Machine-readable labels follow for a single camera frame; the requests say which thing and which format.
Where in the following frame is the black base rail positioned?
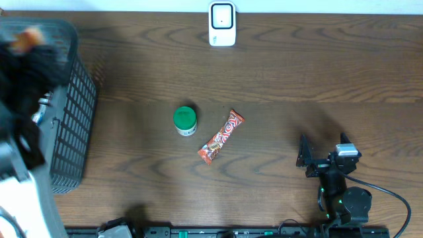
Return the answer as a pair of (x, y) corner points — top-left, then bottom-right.
(65, 225), (391, 238)

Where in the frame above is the grey plastic mesh basket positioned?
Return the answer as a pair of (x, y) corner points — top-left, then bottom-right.
(1, 17), (97, 194)

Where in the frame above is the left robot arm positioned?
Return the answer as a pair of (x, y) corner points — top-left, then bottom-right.
(1, 42), (137, 237)

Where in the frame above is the white green medicine box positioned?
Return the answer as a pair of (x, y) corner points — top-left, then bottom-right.
(32, 92), (53, 126)

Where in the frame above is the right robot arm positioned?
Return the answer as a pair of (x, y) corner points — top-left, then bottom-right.
(296, 133), (372, 226)

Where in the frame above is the orange candy bar wrapper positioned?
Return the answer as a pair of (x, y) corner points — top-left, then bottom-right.
(198, 110), (245, 165)

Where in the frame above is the white barcode scanner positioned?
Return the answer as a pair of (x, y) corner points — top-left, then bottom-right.
(208, 1), (237, 47)

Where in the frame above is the green lid white jar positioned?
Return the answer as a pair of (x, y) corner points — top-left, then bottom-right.
(173, 106), (198, 136)

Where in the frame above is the small orange snack packet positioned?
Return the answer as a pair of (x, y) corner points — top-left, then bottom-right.
(10, 27), (46, 53)

